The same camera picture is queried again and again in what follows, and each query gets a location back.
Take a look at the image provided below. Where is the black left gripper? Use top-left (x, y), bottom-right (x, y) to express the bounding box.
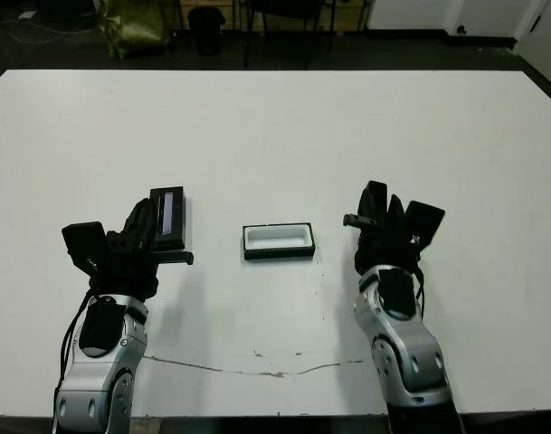
top-left (88, 197), bottom-right (195, 300)

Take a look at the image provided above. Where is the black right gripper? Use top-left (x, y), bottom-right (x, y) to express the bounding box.
top-left (342, 184), bottom-right (422, 278)

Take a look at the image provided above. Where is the black printed box lid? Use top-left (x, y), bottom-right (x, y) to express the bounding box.
top-left (148, 184), bottom-right (188, 250)

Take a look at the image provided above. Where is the black box base white insert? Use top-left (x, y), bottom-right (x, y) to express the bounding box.
top-left (241, 221), bottom-right (318, 261)

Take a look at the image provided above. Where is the yellow-green sack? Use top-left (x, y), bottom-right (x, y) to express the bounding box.
top-left (98, 0), bottom-right (173, 61)

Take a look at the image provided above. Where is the black trash bin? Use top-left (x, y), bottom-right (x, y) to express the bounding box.
top-left (186, 5), bottom-right (227, 57)

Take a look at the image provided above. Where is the black chair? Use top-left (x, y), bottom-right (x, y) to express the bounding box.
top-left (242, 0), bottom-right (338, 70)

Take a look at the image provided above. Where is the white door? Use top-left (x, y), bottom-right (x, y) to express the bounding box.
top-left (513, 0), bottom-right (551, 115)

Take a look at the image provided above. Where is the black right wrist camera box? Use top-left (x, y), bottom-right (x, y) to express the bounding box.
top-left (402, 200), bottom-right (447, 250)

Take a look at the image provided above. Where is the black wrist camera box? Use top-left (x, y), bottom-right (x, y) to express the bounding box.
top-left (61, 221), bottom-right (108, 273)
top-left (402, 200), bottom-right (447, 250)

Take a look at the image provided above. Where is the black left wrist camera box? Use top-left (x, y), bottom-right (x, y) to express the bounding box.
top-left (61, 221), bottom-right (108, 273)

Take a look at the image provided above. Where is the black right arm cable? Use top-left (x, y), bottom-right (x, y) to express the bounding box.
top-left (409, 265), bottom-right (429, 314)

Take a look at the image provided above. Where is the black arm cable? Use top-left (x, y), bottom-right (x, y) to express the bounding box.
top-left (59, 288), bottom-right (99, 401)
top-left (409, 265), bottom-right (429, 314)

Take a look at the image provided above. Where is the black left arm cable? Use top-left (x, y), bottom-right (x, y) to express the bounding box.
top-left (59, 288), bottom-right (99, 401)

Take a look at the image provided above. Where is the thin white floor cable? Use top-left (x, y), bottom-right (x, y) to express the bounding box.
top-left (0, 16), bottom-right (100, 47)

